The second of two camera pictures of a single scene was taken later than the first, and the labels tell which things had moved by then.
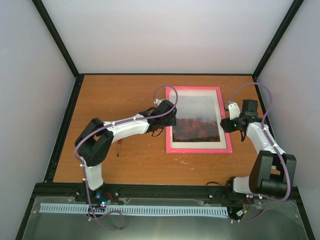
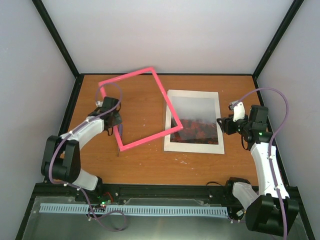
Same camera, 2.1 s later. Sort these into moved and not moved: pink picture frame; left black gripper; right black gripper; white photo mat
Moved: left black gripper; pink picture frame
Not moved: right black gripper; white photo mat
